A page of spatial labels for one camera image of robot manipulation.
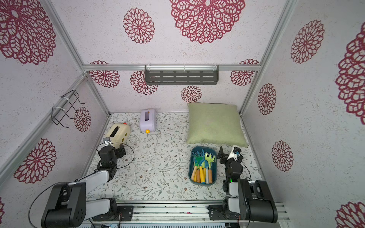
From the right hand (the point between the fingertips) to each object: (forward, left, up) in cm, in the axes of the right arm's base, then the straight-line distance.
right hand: (228, 147), depth 86 cm
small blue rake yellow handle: (-14, +16, -7) cm, 22 cm away
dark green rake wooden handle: (-5, +18, -6) cm, 20 cm away
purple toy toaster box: (+22, +54, -1) cm, 58 cm away
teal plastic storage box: (+2, +10, -7) cm, 12 cm away
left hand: (0, +72, -2) cm, 72 cm away
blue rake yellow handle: (0, +20, -9) cm, 22 cm away
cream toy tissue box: (+9, +71, 0) cm, 72 cm away
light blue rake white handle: (-12, +13, -8) cm, 19 cm away
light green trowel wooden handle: (-14, +18, -7) cm, 24 cm away
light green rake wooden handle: (-4, +11, -8) cm, 14 cm away
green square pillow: (+20, +6, -1) cm, 20 cm away
